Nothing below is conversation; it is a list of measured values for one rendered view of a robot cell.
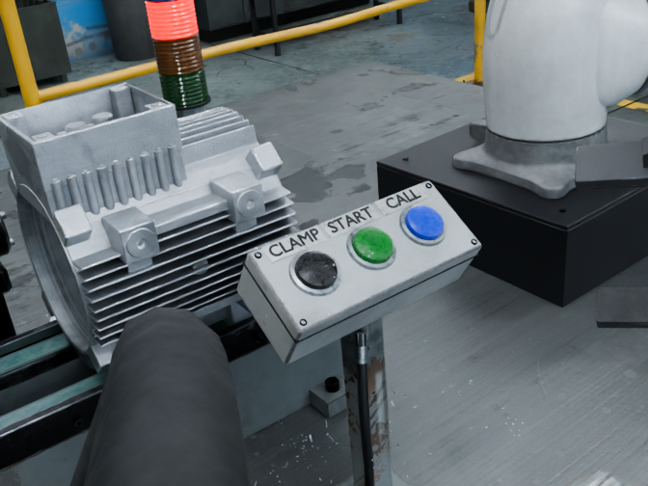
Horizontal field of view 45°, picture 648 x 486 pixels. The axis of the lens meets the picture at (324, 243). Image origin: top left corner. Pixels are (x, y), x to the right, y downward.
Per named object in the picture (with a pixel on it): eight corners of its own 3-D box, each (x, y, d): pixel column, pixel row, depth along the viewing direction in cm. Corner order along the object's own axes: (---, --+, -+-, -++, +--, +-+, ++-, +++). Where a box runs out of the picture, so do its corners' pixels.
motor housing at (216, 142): (117, 409, 66) (63, 203, 58) (43, 318, 80) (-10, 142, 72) (311, 318, 76) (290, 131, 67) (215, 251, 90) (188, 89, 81)
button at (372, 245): (363, 279, 56) (369, 265, 55) (339, 247, 58) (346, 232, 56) (394, 264, 58) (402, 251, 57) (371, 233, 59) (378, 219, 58)
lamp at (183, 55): (171, 78, 99) (164, 42, 97) (149, 70, 103) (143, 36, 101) (212, 67, 102) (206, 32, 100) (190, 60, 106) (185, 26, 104)
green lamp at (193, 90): (176, 113, 101) (171, 78, 99) (156, 103, 105) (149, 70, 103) (217, 101, 104) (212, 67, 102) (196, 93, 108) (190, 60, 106)
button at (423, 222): (415, 255, 59) (423, 241, 58) (391, 225, 60) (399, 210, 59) (445, 241, 60) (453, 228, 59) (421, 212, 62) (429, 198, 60)
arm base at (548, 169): (517, 123, 122) (517, 88, 119) (644, 157, 105) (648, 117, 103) (429, 158, 113) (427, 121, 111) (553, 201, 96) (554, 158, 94)
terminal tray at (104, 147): (56, 230, 62) (32, 145, 59) (15, 192, 70) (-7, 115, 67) (191, 185, 68) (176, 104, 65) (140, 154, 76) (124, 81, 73)
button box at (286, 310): (283, 367, 55) (301, 332, 51) (233, 288, 58) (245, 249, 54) (460, 280, 64) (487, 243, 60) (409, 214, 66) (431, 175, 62)
